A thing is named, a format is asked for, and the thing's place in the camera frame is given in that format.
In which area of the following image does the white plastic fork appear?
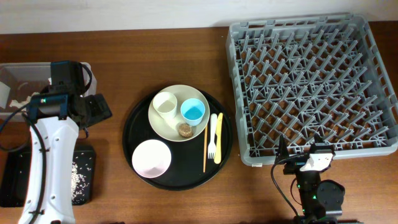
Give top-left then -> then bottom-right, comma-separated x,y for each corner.
208,113 -> 218,159

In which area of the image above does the round black serving tray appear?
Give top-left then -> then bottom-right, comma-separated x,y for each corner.
122,91 -> 233,191

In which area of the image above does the rice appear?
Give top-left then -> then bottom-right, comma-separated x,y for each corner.
71,151 -> 96,205

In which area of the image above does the yellow plastic knife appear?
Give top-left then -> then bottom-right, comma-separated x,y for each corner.
214,113 -> 223,164

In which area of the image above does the wooden chopstick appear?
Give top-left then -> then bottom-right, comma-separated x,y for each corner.
203,124 -> 208,173

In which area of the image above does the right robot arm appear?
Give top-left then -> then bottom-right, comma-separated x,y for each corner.
271,134 -> 345,223

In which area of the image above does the clear plastic bin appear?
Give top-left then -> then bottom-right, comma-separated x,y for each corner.
0,62 -> 98,123

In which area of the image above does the black rectangular tray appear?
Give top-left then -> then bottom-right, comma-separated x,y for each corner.
1,145 -> 96,207

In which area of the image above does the pink bowl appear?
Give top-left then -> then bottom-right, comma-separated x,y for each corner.
131,139 -> 172,179

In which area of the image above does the grey dishwasher rack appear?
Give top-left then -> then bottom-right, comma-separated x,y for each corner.
226,14 -> 397,167

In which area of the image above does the beige plate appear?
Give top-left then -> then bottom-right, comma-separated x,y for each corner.
148,85 -> 210,142

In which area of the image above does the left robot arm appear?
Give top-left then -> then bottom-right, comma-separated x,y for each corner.
1,61 -> 112,223

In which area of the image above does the blue cup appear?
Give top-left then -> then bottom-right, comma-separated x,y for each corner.
180,98 -> 206,126

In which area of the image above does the white cup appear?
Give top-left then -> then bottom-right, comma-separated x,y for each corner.
152,91 -> 177,119

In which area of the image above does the large white tissue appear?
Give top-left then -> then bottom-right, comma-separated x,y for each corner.
7,91 -> 41,110

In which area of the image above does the white label on bin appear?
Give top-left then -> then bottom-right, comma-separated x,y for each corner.
0,82 -> 11,109

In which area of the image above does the brown cookie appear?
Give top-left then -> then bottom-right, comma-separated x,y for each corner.
178,123 -> 193,138

